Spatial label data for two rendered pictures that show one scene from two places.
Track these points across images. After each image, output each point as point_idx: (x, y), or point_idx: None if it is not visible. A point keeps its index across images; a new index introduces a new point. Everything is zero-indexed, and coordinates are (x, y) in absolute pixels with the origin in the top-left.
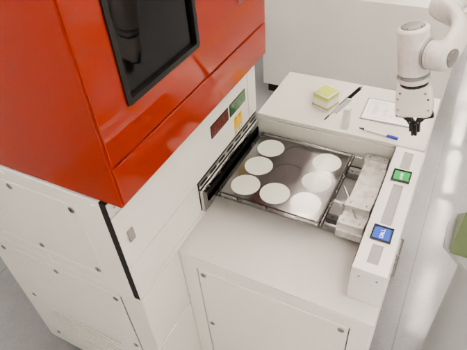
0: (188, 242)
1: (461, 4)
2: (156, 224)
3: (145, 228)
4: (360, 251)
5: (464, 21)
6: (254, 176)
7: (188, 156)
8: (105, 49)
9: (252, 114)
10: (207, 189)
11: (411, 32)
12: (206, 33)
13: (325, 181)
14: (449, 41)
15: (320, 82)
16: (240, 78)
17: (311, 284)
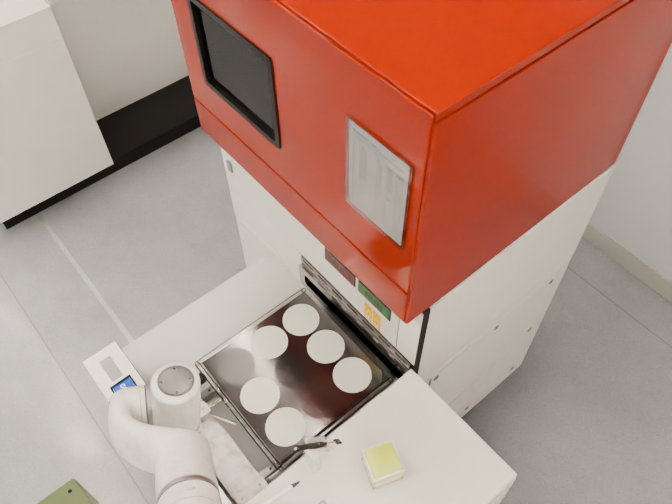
0: (276, 263)
1: (152, 457)
2: (253, 200)
3: (243, 185)
4: (122, 357)
5: (117, 427)
6: (308, 333)
7: (293, 220)
8: (191, 28)
9: (403, 356)
10: (305, 273)
11: (163, 366)
12: (291, 153)
13: (253, 404)
14: (115, 399)
15: (454, 502)
16: (343, 262)
17: (160, 343)
